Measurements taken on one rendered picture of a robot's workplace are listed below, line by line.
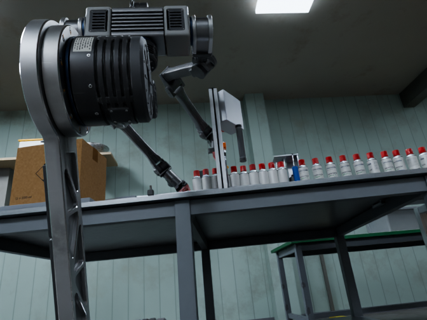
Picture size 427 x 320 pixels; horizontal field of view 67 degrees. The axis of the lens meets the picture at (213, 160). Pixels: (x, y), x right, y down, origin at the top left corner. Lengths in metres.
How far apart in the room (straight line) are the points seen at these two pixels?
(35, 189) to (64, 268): 0.83
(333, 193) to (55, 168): 1.02
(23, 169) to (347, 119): 5.11
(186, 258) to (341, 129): 4.75
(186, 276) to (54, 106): 0.82
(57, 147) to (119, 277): 4.07
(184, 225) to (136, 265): 3.41
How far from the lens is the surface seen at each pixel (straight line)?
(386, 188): 1.45
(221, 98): 1.79
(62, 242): 0.71
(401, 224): 3.46
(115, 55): 0.64
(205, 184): 1.74
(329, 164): 1.85
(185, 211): 1.29
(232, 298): 4.62
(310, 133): 5.50
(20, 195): 1.55
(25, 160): 1.60
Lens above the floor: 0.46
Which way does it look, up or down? 22 degrees up
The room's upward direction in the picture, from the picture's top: 6 degrees counter-clockwise
